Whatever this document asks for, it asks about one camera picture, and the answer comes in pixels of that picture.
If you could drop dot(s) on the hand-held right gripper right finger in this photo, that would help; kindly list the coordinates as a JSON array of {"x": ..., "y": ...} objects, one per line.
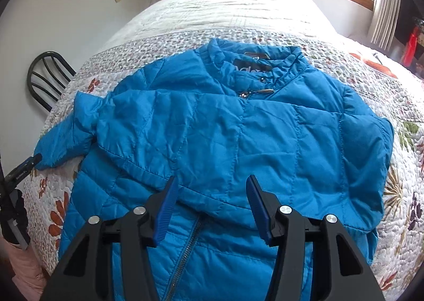
[{"x": 260, "y": 211}]

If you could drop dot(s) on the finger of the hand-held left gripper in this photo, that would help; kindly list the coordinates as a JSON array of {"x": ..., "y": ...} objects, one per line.
[{"x": 25, "y": 170}]

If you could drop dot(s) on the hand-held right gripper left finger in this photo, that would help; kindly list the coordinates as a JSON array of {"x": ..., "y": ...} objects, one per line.
[{"x": 165, "y": 213}]

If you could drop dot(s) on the blue quilted jacket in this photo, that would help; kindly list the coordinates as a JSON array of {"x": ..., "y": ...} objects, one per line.
[{"x": 232, "y": 128}]

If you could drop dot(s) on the dark hanging clothes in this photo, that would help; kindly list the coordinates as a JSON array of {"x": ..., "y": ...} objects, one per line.
[{"x": 404, "y": 21}]

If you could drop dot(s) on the pink cloth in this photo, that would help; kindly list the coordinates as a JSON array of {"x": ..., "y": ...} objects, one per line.
[{"x": 23, "y": 271}]

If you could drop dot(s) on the black metal chair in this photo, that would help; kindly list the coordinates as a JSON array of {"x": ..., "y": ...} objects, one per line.
[{"x": 49, "y": 53}]

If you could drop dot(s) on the floral quilted bedspread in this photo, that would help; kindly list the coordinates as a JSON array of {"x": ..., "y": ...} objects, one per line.
[{"x": 232, "y": 16}]

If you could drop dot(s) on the red hanging cloth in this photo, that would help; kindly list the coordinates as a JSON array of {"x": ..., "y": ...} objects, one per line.
[{"x": 414, "y": 45}]

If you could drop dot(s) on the white pleated curtain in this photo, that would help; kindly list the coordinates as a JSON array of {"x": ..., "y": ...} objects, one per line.
[{"x": 384, "y": 16}]

